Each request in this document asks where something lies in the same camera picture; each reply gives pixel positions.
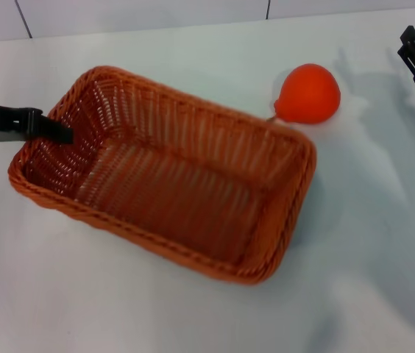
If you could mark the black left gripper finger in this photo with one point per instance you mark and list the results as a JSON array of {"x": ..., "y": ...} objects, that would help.
[{"x": 54, "y": 132}]

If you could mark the orange toy pear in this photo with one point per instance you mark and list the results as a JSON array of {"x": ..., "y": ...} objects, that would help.
[{"x": 309, "y": 93}]

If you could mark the orange woven plastic basket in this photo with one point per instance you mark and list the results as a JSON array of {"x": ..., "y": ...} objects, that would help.
[{"x": 178, "y": 184}]

